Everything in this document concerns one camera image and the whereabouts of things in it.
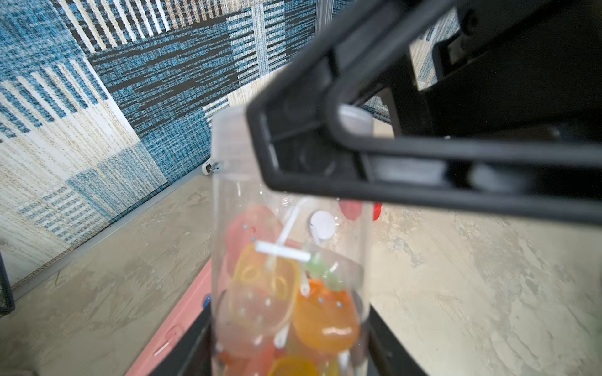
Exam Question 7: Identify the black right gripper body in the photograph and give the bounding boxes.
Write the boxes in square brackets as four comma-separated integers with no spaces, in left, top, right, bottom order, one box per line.
[387,1,601,141]

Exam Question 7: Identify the white jar lid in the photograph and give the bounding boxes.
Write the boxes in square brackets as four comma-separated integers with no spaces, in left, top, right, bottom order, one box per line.
[309,210,337,244]

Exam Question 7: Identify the grey stapler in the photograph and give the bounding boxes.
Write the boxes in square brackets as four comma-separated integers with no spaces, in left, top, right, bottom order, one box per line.
[202,158,220,175]

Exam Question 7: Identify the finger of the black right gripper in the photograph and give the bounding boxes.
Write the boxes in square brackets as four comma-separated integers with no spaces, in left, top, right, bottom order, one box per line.
[247,1,601,225]

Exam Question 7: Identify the patterned lid candy jar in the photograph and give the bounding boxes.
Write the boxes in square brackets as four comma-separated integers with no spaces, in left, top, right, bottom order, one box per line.
[209,178,375,376]

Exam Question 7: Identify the red jar lid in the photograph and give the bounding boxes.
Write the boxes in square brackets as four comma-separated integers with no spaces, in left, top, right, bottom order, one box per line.
[339,200,383,221]

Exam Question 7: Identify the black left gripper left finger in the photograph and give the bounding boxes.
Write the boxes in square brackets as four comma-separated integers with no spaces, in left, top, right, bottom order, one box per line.
[150,305,212,376]

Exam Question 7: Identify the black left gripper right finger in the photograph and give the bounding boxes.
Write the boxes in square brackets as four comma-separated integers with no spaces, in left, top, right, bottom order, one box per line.
[367,306,427,376]

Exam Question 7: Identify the pink plastic tray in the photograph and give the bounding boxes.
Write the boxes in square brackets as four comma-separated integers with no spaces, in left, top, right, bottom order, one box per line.
[126,259,212,376]

